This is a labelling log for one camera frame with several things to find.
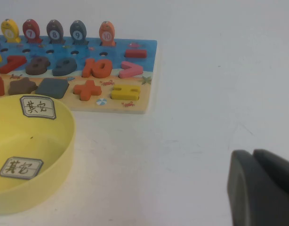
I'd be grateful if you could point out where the red fish piece 7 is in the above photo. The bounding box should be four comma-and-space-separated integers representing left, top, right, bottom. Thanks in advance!
22, 18, 41, 44

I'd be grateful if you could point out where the yellow labelled bowl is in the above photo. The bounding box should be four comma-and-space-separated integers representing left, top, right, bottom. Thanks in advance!
0, 94, 77, 215

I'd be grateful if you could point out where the brown star block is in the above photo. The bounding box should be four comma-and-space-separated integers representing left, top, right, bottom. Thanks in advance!
8, 77, 39, 96

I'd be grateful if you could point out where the orange plus sign block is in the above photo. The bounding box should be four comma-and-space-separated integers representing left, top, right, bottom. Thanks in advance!
73, 79, 103, 102

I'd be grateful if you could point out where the dark grey number 9 block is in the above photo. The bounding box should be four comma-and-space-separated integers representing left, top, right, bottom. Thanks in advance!
52, 57, 78, 77

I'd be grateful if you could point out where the yellow fish piece 6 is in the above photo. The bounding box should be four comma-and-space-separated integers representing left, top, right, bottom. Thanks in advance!
0, 18, 20, 43

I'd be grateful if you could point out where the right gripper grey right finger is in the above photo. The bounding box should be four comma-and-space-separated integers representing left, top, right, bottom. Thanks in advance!
252, 148, 289, 191

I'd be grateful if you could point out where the pink greater-than sign block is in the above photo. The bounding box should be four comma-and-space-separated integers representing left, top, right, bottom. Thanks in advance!
118, 60, 144, 80

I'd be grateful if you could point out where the orange number 10 block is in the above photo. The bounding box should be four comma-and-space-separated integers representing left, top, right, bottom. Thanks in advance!
82, 58, 113, 79

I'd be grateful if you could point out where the red number 7 block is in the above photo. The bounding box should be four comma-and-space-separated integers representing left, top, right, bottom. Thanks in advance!
0, 55, 27, 75

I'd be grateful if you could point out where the yellow equals sign block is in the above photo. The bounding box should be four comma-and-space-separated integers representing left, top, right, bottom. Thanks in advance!
111, 84, 142, 101

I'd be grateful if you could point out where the colourful wooden puzzle board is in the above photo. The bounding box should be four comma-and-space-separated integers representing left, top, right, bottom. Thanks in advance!
0, 34, 158, 115

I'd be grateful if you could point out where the brown number 8 block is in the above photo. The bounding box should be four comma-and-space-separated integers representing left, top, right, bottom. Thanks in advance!
25, 56, 51, 76

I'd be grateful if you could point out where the dark grey fish piece 9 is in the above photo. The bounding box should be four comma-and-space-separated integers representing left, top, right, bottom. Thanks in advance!
69, 20, 89, 46

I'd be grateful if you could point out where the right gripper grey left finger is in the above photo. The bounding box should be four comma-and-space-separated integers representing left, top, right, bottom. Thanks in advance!
226, 149, 289, 226

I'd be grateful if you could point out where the dark grey square block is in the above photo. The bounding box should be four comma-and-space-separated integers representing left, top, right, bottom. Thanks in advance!
35, 77, 70, 99

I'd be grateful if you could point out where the red minus sign block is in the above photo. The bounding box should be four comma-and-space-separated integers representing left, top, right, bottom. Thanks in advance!
125, 48, 148, 59

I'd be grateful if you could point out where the orange fish piece 10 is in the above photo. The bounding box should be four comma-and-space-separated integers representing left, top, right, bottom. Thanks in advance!
98, 20, 116, 47

